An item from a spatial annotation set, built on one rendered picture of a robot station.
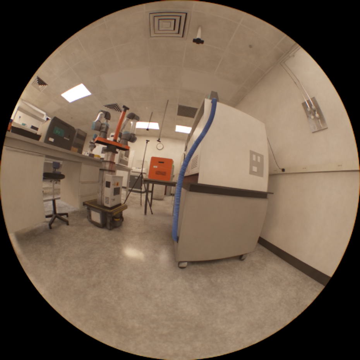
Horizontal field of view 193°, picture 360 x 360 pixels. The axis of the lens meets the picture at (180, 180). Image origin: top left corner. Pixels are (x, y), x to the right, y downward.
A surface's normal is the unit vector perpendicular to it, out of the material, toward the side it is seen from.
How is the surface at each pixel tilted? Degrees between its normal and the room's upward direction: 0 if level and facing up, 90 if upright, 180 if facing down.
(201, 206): 90
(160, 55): 180
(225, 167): 90
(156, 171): 90
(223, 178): 90
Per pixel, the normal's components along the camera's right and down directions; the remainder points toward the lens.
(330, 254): -0.99, -0.13
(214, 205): 0.09, 0.00
